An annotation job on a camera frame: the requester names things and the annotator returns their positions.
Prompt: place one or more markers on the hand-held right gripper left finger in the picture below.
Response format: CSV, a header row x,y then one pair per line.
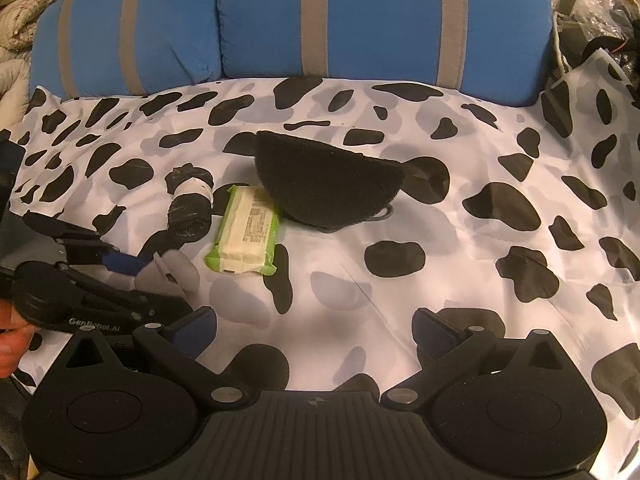
x,y
195,332

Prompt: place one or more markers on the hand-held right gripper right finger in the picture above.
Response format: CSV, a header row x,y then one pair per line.
x,y
435,332

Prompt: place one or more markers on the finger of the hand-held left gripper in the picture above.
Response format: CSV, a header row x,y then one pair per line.
x,y
120,262
150,305

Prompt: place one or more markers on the white silicone piece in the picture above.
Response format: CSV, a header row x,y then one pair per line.
x,y
175,270

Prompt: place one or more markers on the black bag roll white band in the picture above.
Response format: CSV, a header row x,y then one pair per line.
x,y
187,215

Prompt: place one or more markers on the green wet wipes pack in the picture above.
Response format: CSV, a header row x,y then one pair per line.
x,y
245,235

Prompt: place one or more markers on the black fuzzy cloth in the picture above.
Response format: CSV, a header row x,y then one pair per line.
x,y
320,180

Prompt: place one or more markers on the person's left hand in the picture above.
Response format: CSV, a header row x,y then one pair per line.
x,y
10,350

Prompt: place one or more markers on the cow-print blanket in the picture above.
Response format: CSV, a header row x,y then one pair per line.
x,y
450,270

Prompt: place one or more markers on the beige quilted blanket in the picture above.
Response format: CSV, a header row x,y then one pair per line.
x,y
15,35

